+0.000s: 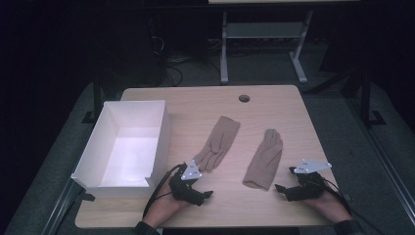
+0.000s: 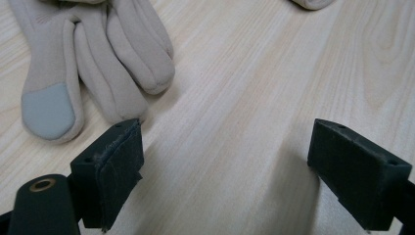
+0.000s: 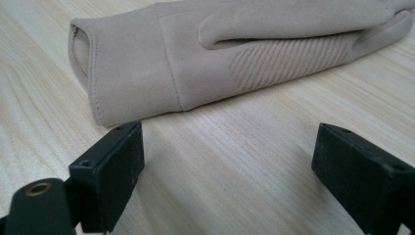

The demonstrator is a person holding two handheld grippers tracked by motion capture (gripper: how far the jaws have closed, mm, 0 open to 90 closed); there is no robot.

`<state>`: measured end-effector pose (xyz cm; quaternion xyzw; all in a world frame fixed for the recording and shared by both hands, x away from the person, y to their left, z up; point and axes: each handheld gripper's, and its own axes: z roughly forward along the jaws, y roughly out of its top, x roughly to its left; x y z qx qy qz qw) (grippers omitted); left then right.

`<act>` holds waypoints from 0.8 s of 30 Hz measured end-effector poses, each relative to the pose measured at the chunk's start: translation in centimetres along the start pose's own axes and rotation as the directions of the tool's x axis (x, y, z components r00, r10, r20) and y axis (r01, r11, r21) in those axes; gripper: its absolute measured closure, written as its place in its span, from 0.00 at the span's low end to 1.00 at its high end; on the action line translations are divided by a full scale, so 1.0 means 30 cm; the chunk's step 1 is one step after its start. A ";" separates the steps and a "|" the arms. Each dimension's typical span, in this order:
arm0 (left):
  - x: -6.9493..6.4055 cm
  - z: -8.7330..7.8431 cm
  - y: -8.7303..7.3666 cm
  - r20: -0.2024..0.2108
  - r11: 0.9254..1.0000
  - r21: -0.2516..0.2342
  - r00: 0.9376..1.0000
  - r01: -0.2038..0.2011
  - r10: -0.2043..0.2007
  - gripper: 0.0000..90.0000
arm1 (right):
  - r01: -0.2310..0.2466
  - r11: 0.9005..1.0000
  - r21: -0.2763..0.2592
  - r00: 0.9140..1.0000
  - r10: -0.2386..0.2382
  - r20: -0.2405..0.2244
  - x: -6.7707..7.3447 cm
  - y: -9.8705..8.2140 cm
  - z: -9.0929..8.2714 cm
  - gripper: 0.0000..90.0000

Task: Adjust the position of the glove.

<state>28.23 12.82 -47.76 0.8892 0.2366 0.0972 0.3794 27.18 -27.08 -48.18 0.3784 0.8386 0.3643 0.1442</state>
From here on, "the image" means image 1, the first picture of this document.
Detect person's left hand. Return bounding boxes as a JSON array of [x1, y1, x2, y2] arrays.
[[142, 181, 193, 229]]

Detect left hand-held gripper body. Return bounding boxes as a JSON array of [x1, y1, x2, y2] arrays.
[[168, 159, 204, 202]]

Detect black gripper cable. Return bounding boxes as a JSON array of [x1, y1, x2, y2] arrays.
[[142, 163, 184, 219], [321, 177, 387, 235]]

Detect grey metal stand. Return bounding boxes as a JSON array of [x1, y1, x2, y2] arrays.
[[219, 10, 314, 86]]

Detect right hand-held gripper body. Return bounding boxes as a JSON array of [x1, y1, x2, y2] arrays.
[[289, 159, 333, 201]]

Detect aluminium floor rail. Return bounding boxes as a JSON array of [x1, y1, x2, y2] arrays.
[[40, 177, 86, 235], [346, 96, 415, 226]]

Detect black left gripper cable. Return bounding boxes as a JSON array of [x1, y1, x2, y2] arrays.
[[142, 163, 184, 219]]

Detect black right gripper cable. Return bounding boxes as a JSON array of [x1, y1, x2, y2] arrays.
[[321, 177, 387, 235]]

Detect beige glove with grey fingertip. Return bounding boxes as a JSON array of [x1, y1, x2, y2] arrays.
[[242, 128, 284, 191]]

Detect person's right hand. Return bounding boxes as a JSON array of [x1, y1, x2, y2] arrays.
[[303, 191, 353, 225]]

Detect black floor cables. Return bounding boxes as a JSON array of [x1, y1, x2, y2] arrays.
[[150, 33, 192, 87]]

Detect white plastic box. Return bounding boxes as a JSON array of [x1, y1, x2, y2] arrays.
[[70, 99, 173, 199]]

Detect black metal stand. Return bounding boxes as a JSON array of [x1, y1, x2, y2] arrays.
[[357, 65, 388, 129], [81, 70, 110, 124]]

